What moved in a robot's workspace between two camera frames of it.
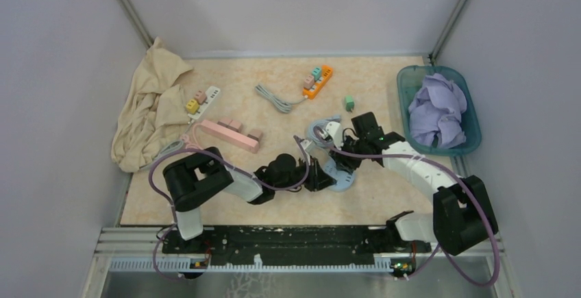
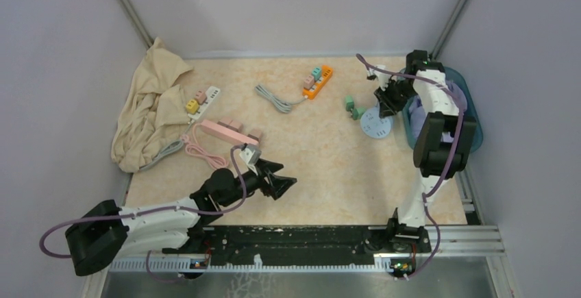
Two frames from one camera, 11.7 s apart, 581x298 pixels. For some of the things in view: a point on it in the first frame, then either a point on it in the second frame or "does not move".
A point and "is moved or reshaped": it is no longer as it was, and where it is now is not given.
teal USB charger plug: x=316 y=73 does not move
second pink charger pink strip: x=236 y=125 does not move
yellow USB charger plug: x=192 y=106 does not move
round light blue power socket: x=344 y=179 is moved or reshaped
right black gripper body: x=351 y=162 -> x=395 y=94
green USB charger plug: x=349 y=103 does not move
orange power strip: x=326 y=73 does not move
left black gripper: x=318 y=179 -> x=279 y=184
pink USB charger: x=309 y=81 does not move
